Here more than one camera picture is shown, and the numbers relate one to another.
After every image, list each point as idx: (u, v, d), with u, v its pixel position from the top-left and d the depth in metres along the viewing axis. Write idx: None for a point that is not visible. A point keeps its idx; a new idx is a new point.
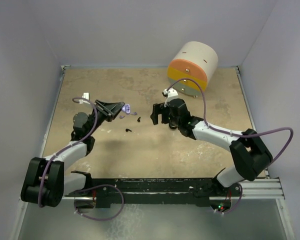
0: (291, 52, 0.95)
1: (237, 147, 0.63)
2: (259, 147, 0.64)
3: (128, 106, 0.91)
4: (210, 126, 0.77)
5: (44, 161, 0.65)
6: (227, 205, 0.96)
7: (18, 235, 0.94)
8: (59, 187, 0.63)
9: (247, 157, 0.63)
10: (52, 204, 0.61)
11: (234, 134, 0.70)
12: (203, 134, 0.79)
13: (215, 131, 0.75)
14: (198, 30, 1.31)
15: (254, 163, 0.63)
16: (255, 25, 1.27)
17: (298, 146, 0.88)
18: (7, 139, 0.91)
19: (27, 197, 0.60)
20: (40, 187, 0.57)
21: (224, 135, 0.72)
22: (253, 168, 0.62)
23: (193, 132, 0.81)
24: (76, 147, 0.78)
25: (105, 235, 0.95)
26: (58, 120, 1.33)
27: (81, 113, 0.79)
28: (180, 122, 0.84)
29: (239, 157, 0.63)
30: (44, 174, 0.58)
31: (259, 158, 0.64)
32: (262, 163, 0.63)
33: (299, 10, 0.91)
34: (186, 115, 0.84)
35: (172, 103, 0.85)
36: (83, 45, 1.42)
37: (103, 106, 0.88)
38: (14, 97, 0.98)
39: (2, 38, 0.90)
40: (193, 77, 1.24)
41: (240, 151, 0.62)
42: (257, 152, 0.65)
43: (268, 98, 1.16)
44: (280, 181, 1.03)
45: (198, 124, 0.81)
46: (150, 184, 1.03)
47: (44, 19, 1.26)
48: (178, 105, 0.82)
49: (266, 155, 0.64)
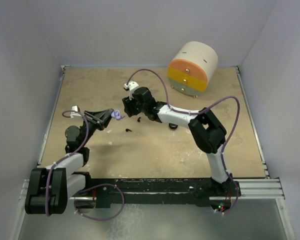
0: (291, 52, 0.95)
1: (194, 124, 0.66)
2: (214, 122, 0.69)
3: (117, 112, 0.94)
4: (172, 109, 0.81)
5: (45, 170, 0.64)
6: (227, 205, 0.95)
7: (18, 235, 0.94)
8: (64, 194, 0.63)
9: (204, 132, 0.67)
10: (58, 212, 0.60)
11: (192, 114, 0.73)
12: (167, 117, 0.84)
13: (176, 112, 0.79)
14: (198, 31, 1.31)
15: (210, 137, 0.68)
16: (255, 25, 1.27)
17: (298, 145, 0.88)
18: (6, 139, 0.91)
19: (33, 208, 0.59)
20: (46, 195, 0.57)
21: (184, 115, 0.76)
22: (210, 142, 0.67)
23: (158, 115, 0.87)
24: (73, 157, 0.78)
25: (105, 235, 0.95)
26: (58, 120, 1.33)
27: (71, 127, 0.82)
28: (147, 108, 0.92)
29: (196, 133, 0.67)
30: (47, 181, 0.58)
31: (214, 132, 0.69)
32: (217, 137, 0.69)
33: (299, 10, 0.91)
34: (150, 101, 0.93)
35: (137, 91, 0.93)
36: (83, 45, 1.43)
37: (92, 116, 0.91)
38: (14, 96, 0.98)
39: (2, 38, 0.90)
40: (194, 78, 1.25)
41: (197, 127, 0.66)
42: (212, 128, 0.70)
43: (268, 98, 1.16)
44: (279, 181, 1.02)
45: (162, 108, 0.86)
46: (150, 184, 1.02)
47: (44, 18, 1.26)
48: (142, 92, 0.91)
49: (220, 130, 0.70)
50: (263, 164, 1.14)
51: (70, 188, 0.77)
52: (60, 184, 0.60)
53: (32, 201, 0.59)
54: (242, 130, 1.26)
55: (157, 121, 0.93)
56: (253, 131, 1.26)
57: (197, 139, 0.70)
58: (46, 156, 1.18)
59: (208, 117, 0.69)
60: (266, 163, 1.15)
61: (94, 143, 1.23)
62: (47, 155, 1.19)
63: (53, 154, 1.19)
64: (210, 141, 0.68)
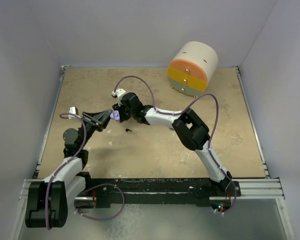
0: (291, 53, 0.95)
1: (177, 124, 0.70)
2: (196, 121, 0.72)
3: (116, 112, 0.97)
4: (158, 111, 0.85)
5: (43, 183, 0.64)
6: (227, 205, 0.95)
7: (18, 234, 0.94)
8: (63, 206, 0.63)
9: (187, 130, 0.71)
10: (58, 225, 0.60)
11: (176, 114, 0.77)
12: (154, 119, 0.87)
13: (161, 114, 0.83)
14: (198, 31, 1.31)
15: (193, 135, 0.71)
16: (255, 25, 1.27)
17: (298, 146, 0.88)
18: (6, 139, 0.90)
19: (33, 222, 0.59)
20: (46, 210, 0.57)
21: (168, 116, 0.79)
22: (193, 140, 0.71)
23: (146, 118, 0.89)
24: (72, 163, 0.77)
25: (105, 235, 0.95)
26: (58, 120, 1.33)
27: (69, 129, 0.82)
28: (134, 112, 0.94)
29: (180, 132, 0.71)
30: (47, 196, 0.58)
31: (197, 130, 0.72)
32: (200, 134, 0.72)
33: (299, 10, 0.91)
34: (138, 105, 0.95)
35: (124, 97, 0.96)
36: (83, 45, 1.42)
37: (90, 117, 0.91)
38: (14, 96, 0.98)
39: (2, 38, 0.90)
40: (194, 77, 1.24)
41: (180, 127, 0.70)
42: (195, 126, 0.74)
43: (267, 99, 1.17)
44: (279, 181, 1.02)
45: (149, 111, 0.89)
46: (150, 184, 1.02)
47: (44, 18, 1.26)
48: (129, 97, 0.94)
49: (203, 128, 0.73)
50: (263, 164, 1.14)
51: (71, 194, 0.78)
52: (59, 199, 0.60)
53: (33, 217, 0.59)
54: (242, 130, 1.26)
55: (146, 123, 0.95)
56: (253, 131, 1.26)
57: (182, 137, 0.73)
58: (46, 156, 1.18)
59: (190, 116, 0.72)
60: (266, 163, 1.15)
61: (94, 143, 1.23)
62: (47, 155, 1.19)
63: (53, 154, 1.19)
64: (194, 139, 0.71)
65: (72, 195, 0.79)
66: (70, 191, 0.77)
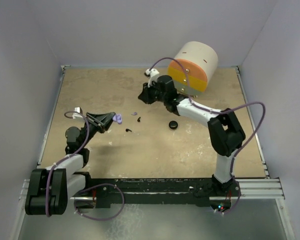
0: (291, 52, 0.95)
1: (214, 124, 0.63)
2: (235, 125, 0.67)
3: (119, 115, 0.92)
4: (192, 104, 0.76)
5: (44, 171, 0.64)
6: (227, 205, 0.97)
7: (18, 234, 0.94)
8: (63, 194, 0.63)
9: (223, 134, 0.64)
10: (58, 212, 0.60)
11: (213, 112, 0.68)
12: (186, 111, 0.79)
13: (197, 107, 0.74)
14: (198, 31, 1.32)
15: (228, 140, 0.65)
16: (255, 25, 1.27)
17: (298, 145, 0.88)
18: (6, 139, 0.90)
19: (32, 209, 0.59)
20: (46, 197, 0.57)
21: (204, 112, 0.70)
22: (226, 145, 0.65)
23: (177, 108, 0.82)
24: (73, 158, 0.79)
25: (105, 235, 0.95)
26: (58, 120, 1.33)
27: (72, 128, 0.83)
28: (166, 99, 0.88)
29: (214, 133, 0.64)
30: (47, 183, 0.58)
31: (232, 135, 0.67)
32: (235, 140, 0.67)
33: None
34: (172, 92, 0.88)
35: (161, 79, 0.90)
36: (83, 45, 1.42)
37: (94, 118, 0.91)
38: (14, 96, 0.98)
39: (2, 38, 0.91)
40: (194, 77, 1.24)
41: (217, 128, 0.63)
42: (231, 130, 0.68)
43: (267, 98, 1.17)
44: (279, 181, 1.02)
45: (182, 101, 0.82)
46: (150, 184, 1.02)
47: (44, 19, 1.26)
48: (165, 81, 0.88)
49: (239, 134, 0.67)
50: (263, 164, 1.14)
51: (70, 190, 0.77)
52: (60, 186, 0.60)
53: (33, 203, 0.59)
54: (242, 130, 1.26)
55: (175, 113, 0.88)
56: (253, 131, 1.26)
57: (214, 138, 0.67)
58: (46, 156, 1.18)
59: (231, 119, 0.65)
60: (266, 163, 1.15)
61: (94, 143, 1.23)
62: (47, 155, 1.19)
63: (53, 154, 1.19)
64: (227, 144, 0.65)
65: (72, 191, 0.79)
66: (71, 184, 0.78)
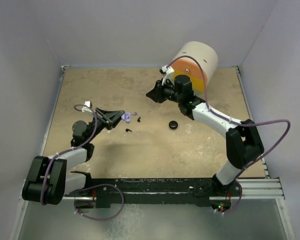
0: (291, 52, 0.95)
1: (233, 135, 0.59)
2: (254, 138, 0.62)
3: (128, 114, 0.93)
4: (210, 110, 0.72)
5: (46, 159, 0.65)
6: (227, 205, 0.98)
7: (18, 234, 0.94)
8: (61, 185, 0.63)
9: (241, 146, 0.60)
10: (53, 202, 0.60)
11: (233, 122, 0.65)
12: (202, 116, 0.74)
13: (214, 115, 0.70)
14: (198, 31, 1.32)
15: (245, 153, 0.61)
16: (255, 25, 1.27)
17: (298, 145, 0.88)
18: (6, 139, 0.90)
19: (29, 195, 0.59)
20: (43, 184, 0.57)
21: (222, 121, 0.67)
22: (243, 158, 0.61)
23: (193, 112, 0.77)
24: (77, 151, 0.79)
25: (105, 235, 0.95)
26: (58, 119, 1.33)
27: (80, 121, 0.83)
28: (181, 100, 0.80)
29: (232, 144, 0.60)
30: (47, 171, 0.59)
31: (251, 148, 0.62)
32: (253, 154, 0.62)
33: None
34: (189, 94, 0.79)
35: (178, 78, 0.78)
36: (83, 45, 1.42)
37: (102, 114, 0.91)
38: (14, 96, 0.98)
39: (2, 38, 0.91)
40: (194, 77, 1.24)
41: (235, 140, 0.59)
42: (249, 143, 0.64)
43: (267, 98, 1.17)
44: (279, 181, 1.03)
45: (199, 105, 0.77)
46: (150, 184, 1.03)
47: (44, 19, 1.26)
48: (183, 82, 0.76)
49: (258, 148, 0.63)
50: (263, 164, 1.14)
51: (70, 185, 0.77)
52: (59, 176, 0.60)
53: (30, 189, 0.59)
54: None
55: (189, 117, 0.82)
56: None
57: (230, 150, 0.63)
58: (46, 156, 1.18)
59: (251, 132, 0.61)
60: (266, 163, 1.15)
61: (94, 143, 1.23)
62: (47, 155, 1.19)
63: (53, 154, 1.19)
64: (244, 157, 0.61)
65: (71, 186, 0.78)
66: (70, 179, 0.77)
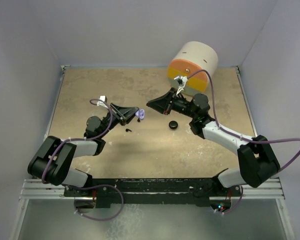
0: (291, 52, 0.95)
1: (244, 151, 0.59)
2: (268, 155, 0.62)
3: (142, 111, 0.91)
4: (220, 127, 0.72)
5: (58, 141, 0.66)
6: (227, 205, 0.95)
7: (18, 234, 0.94)
8: (66, 168, 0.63)
9: (254, 163, 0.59)
10: (53, 183, 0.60)
11: (244, 138, 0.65)
12: (213, 134, 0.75)
13: (225, 132, 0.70)
14: (198, 31, 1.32)
15: (260, 170, 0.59)
16: (255, 25, 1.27)
17: (297, 145, 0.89)
18: (7, 139, 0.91)
19: (33, 171, 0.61)
20: (48, 163, 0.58)
21: (233, 137, 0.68)
22: (258, 175, 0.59)
23: (203, 130, 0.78)
24: (88, 142, 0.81)
25: (105, 235, 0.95)
26: (58, 119, 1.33)
27: (94, 117, 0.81)
28: (194, 120, 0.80)
29: (245, 161, 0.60)
30: (55, 151, 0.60)
31: (265, 165, 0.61)
32: (268, 171, 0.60)
33: None
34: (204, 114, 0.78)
35: (197, 100, 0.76)
36: (83, 45, 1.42)
37: (117, 110, 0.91)
38: (14, 96, 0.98)
39: (2, 39, 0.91)
40: (194, 78, 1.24)
41: (247, 156, 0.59)
42: (263, 160, 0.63)
43: (268, 98, 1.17)
44: (280, 181, 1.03)
45: (209, 123, 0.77)
46: (150, 184, 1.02)
47: (44, 19, 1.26)
48: (202, 105, 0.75)
49: (273, 165, 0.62)
50: None
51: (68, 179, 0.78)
52: (65, 158, 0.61)
53: (35, 165, 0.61)
54: (242, 130, 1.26)
55: (199, 135, 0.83)
56: (253, 131, 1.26)
57: (244, 168, 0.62)
58: None
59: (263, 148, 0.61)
60: None
61: None
62: None
63: None
64: (259, 174, 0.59)
65: (70, 179, 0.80)
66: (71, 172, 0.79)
